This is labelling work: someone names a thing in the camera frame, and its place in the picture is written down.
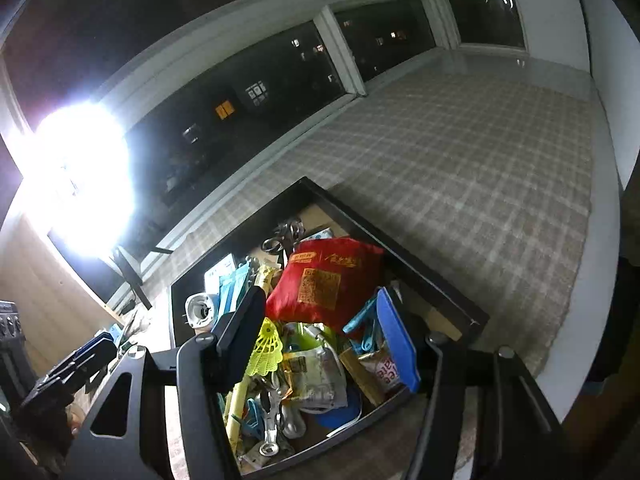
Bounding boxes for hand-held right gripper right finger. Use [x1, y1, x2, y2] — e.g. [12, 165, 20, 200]
[375, 287, 571, 480]

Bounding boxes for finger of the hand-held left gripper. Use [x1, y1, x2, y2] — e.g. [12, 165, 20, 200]
[19, 360, 93, 413]
[45, 331, 118, 382]

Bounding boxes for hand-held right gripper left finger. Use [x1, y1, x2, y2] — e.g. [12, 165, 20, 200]
[62, 285, 268, 480]

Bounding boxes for yellow plastic shuttlecock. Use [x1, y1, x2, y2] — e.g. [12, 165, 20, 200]
[244, 317, 286, 377]

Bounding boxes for black storage box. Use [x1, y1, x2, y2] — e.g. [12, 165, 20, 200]
[170, 176, 490, 478]

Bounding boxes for blue clothespin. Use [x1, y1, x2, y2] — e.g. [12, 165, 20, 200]
[342, 295, 381, 356]

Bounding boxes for white round gadget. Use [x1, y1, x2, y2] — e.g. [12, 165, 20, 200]
[185, 291, 221, 330]

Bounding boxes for white plastic bag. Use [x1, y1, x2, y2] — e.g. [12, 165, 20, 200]
[117, 310, 151, 346]

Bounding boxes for blue blister pack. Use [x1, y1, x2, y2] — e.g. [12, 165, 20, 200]
[204, 254, 251, 321]

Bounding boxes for long yellow packet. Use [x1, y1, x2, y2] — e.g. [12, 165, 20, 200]
[222, 264, 281, 458]

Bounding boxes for silver snack packet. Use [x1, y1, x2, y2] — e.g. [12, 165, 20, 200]
[280, 347, 348, 408]

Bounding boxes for blue round lid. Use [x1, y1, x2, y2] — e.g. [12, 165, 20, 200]
[315, 390, 363, 428]

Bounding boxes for red fabric bag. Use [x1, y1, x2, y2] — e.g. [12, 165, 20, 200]
[265, 237, 386, 335]

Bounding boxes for metal scissors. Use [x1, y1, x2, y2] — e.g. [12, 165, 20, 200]
[261, 217, 306, 256]

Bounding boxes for bright lamp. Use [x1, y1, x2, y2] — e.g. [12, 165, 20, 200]
[10, 102, 136, 261]

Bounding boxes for white window frame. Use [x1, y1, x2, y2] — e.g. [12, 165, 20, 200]
[0, 0, 531, 271]

